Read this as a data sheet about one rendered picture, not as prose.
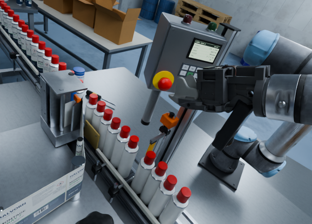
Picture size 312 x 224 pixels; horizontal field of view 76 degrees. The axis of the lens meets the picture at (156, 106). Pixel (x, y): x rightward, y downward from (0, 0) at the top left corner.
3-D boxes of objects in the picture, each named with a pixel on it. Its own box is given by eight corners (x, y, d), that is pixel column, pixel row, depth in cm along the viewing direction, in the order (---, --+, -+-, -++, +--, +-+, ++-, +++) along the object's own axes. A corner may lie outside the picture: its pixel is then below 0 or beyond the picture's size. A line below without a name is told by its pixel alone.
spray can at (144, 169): (126, 189, 75) (140, 154, 63) (134, 180, 79) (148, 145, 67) (138, 197, 73) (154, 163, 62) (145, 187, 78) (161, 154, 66)
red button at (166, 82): (159, 73, 53) (161, 79, 51) (172, 75, 54) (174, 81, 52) (154, 85, 55) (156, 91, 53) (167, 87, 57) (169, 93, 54)
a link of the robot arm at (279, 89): (300, 115, 34) (290, 130, 29) (270, 111, 37) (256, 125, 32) (304, 71, 32) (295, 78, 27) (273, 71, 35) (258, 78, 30)
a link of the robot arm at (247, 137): (227, 137, 110) (240, 119, 102) (248, 154, 104) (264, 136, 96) (217, 145, 102) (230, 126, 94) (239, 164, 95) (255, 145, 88)
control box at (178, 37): (142, 73, 64) (161, 10, 53) (190, 82, 69) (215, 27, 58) (147, 90, 56) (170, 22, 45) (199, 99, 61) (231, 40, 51)
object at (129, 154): (113, 171, 79) (124, 135, 67) (123, 165, 82) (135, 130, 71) (121, 181, 77) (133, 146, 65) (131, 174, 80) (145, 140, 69)
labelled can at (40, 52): (45, 73, 116) (44, 39, 104) (49, 78, 114) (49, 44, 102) (35, 75, 112) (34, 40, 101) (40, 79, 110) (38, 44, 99)
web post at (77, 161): (64, 193, 67) (66, 158, 56) (77, 186, 70) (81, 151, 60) (70, 204, 65) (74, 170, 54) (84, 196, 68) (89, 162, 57)
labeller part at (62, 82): (39, 75, 71) (39, 72, 71) (69, 71, 79) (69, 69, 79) (57, 96, 65) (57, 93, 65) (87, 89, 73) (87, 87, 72)
